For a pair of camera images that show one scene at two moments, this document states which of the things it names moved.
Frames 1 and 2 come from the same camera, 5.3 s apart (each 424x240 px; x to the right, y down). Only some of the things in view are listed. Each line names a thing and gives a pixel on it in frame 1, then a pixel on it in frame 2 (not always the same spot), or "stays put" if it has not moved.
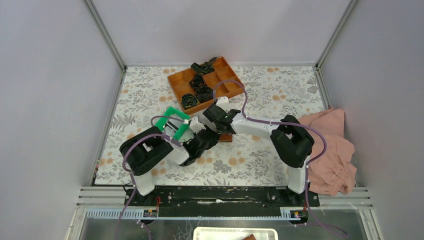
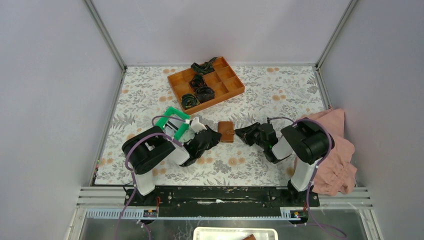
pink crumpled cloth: (334, 173) stays put
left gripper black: (214, 140) stays put
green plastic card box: (173, 123) stays put
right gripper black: (227, 111) to (245, 133)
